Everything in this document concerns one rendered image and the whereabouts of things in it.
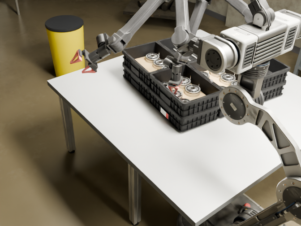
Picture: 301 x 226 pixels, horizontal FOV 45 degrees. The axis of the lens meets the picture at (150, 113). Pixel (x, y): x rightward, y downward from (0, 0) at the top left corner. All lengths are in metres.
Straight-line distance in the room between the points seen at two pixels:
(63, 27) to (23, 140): 1.23
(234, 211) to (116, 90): 1.15
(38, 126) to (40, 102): 0.39
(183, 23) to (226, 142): 0.87
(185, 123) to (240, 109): 0.56
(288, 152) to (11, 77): 3.34
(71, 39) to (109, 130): 1.78
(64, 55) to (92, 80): 1.23
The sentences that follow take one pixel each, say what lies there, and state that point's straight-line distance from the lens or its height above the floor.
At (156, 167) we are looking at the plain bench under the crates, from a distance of 2.06.
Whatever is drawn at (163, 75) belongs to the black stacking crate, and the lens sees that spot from 2.47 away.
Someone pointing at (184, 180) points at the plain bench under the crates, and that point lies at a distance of 2.00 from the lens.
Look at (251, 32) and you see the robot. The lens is 1.61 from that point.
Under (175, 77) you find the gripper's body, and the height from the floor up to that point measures 1.00.
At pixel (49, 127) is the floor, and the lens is 3.54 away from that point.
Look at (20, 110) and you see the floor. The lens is 3.82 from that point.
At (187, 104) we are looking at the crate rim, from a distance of 2.15.
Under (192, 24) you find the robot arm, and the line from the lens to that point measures 2.21.
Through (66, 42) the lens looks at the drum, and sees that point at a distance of 3.91.
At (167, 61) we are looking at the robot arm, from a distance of 2.27.
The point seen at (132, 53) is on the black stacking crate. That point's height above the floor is 0.88.
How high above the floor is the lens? 2.15
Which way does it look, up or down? 37 degrees down
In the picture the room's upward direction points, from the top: 1 degrees clockwise
